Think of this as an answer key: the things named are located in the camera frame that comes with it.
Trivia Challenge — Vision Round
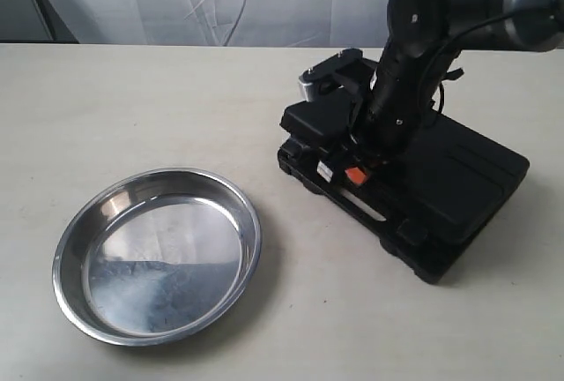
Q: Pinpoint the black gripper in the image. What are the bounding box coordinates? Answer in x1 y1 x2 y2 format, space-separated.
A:
316 90 429 186

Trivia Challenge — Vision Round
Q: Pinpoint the black plastic tool case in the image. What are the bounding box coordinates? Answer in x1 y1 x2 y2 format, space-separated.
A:
278 93 530 284

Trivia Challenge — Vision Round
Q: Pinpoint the dark robot arm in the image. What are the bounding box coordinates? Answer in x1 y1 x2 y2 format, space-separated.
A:
316 0 563 183

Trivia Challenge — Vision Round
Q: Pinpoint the round stainless steel tray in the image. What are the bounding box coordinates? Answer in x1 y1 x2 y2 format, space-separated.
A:
52 168 263 347

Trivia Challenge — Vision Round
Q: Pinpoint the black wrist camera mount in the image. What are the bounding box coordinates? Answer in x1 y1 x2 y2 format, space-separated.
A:
299 48 378 101

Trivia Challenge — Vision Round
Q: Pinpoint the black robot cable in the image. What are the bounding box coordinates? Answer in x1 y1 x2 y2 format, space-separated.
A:
413 5 556 116

